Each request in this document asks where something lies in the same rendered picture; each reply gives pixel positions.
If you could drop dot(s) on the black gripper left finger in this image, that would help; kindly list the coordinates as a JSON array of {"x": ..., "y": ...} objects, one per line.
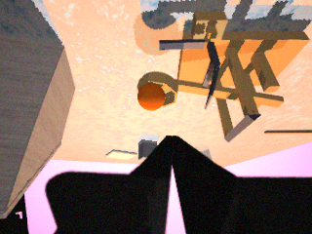
[{"x": 140, "y": 197}]

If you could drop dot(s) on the orange ball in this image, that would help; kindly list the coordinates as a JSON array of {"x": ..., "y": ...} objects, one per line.
[{"x": 151, "y": 96}]

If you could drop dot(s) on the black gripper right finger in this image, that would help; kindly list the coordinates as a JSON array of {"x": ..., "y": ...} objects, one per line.
[{"x": 212, "y": 199}]

